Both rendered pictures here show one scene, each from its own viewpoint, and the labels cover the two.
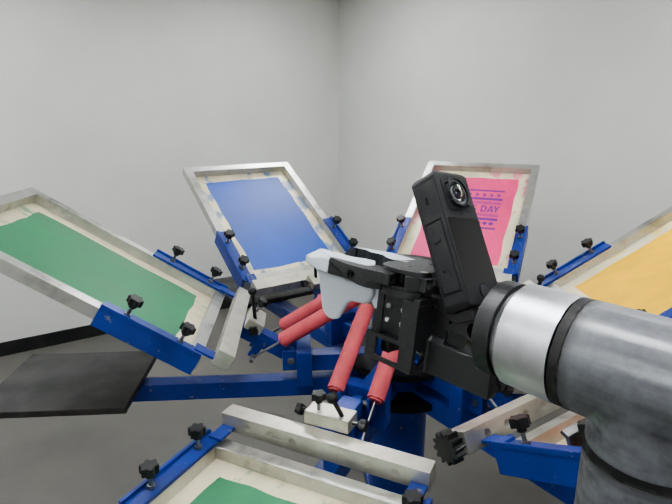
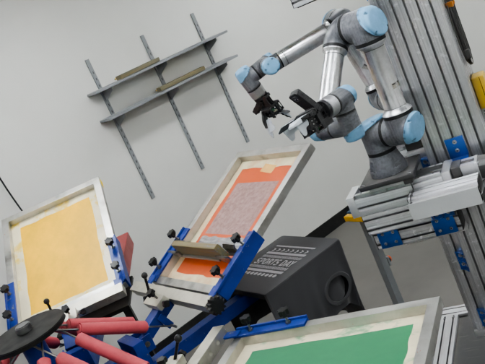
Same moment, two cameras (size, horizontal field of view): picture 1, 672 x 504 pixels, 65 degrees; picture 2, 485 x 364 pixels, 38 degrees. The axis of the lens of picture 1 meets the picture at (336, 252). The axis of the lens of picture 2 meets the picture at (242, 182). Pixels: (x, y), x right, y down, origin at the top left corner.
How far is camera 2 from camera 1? 2.32 m
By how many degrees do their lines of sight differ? 84
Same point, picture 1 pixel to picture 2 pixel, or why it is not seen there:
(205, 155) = not seen: outside the picture
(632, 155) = not seen: outside the picture
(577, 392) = (343, 102)
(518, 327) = (333, 100)
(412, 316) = (320, 115)
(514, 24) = not seen: outside the picture
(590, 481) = (350, 117)
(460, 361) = (326, 119)
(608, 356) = (342, 94)
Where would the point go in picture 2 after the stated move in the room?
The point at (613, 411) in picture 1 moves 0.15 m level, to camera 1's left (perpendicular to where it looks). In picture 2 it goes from (347, 101) to (356, 107)
